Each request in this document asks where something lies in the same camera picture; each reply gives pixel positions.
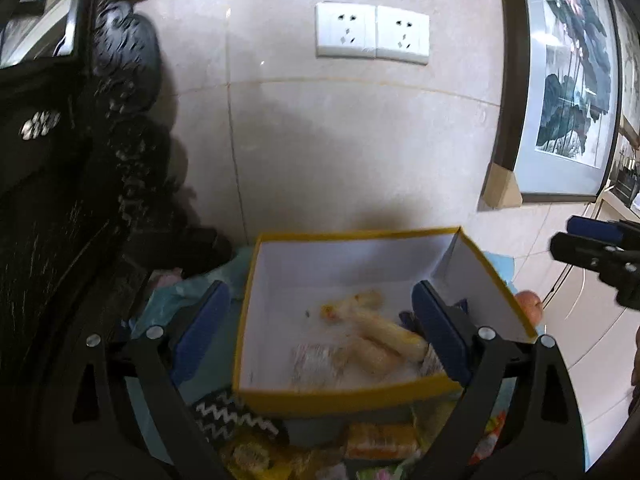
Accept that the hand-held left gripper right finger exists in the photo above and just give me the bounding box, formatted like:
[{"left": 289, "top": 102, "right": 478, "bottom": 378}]
[{"left": 410, "top": 280, "right": 587, "bottom": 480}]

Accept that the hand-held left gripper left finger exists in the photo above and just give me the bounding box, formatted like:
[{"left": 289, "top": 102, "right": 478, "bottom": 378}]
[{"left": 44, "top": 280, "right": 233, "bottom": 480}]

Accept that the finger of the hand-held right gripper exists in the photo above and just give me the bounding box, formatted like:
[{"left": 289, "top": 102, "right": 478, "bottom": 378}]
[
  {"left": 566, "top": 215, "right": 640, "bottom": 248},
  {"left": 549, "top": 232, "right": 640, "bottom": 307}
]

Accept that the yellow cardboard box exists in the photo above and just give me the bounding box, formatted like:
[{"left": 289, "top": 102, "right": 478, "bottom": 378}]
[{"left": 231, "top": 226, "right": 540, "bottom": 418}]

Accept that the light blue printed cloth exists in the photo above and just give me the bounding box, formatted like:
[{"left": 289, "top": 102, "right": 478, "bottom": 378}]
[{"left": 125, "top": 247, "right": 532, "bottom": 480}]

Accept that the long egg roll packet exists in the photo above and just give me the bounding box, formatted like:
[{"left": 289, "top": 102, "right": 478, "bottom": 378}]
[
  {"left": 321, "top": 290, "right": 387, "bottom": 322},
  {"left": 350, "top": 337, "right": 402, "bottom": 377},
  {"left": 350, "top": 305, "right": 431, "bottom": 362}
]

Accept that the red apple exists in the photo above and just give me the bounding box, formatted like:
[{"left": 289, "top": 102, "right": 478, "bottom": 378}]
[{"left": 515, "top": 290, "right": 546, "bottom": 324}]

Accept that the cardboard corner protector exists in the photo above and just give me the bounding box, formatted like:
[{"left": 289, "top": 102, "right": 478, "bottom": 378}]
[{"left": 482, "top": 162, "right": 524, "bottom": 210}]

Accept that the clear crumbly snack packet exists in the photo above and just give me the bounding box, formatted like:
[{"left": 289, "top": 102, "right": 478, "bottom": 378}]
[{"left": 290, "top": 342, "right": 351, "bottom": 392}]

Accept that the orange snack packet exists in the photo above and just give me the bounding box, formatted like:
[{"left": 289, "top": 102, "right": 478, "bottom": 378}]
[{"left": 345, "top": 422, "right": 422, "bottom": 462}]

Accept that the yellow round-logo snack packet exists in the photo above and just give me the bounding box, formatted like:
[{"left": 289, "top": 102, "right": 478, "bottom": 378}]
[{"left": 220, "top": 427, "right": 302, "bottom": 480}]

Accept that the framed lotus painting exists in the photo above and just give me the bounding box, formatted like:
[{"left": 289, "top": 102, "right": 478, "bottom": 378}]
[{"left": 500, "top": 0, "right": 626, "bottom": 205}]

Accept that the black carved wooden furniture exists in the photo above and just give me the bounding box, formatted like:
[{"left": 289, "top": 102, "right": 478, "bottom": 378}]
[{"left": 0, "top": 0, "right": 236, "bottom": 480}]

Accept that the white wall socket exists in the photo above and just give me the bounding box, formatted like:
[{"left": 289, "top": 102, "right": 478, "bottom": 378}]
[
  {"left": 315, "top": 2, "right": 378, "bottom": 59},
  {"left": 375, "top": 6, "right": 431, "bottom": 66}
]

